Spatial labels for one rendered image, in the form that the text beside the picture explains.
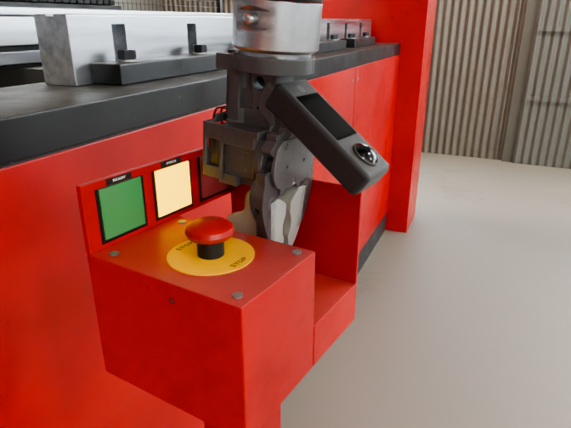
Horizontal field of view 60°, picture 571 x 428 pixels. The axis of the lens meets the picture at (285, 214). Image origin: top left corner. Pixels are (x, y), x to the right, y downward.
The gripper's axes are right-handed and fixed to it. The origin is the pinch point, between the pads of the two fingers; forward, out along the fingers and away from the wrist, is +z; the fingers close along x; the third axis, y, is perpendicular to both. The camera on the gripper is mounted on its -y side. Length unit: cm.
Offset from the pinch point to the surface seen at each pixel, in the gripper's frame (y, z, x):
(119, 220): 9.2, -6.1, 12.0
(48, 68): 44.4, -12.8, -6.5
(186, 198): 9.2, -5.6, 3.6
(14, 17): 68, -18, -17
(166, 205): 9.2, -5.7, 6.4
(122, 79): 34.5, -12.2, -11.3
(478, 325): -11, 73, -117
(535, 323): -27, 72, -129
